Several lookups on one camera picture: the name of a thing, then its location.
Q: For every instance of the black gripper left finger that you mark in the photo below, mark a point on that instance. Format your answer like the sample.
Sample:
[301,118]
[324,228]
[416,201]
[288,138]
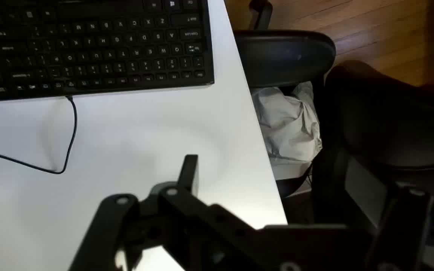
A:
[191,231]

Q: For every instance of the black computer keyboard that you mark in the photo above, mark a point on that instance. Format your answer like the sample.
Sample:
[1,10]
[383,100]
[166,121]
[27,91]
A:
[101,50]

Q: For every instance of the black office chair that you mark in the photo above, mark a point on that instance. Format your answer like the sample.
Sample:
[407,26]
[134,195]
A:
[286,55]

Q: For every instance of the crumpled white cloth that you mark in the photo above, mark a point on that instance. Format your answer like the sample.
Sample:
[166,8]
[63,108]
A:
[286,126]

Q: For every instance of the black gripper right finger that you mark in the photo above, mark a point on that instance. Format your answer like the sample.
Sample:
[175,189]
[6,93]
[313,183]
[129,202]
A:
[399,231]

